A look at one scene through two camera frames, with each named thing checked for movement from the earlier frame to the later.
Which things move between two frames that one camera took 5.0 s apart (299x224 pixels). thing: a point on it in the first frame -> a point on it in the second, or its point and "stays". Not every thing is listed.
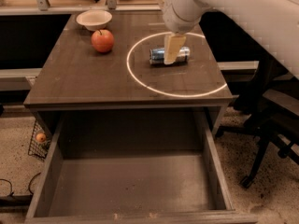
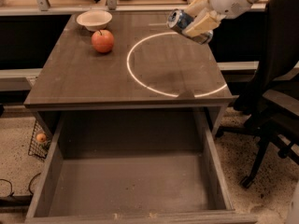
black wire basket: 40,141 stays
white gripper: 177,21 -> 228,1
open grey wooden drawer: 133,166 stays
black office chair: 270,104 stays
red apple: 102,40 stays
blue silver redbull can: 157,56 -> 177,21
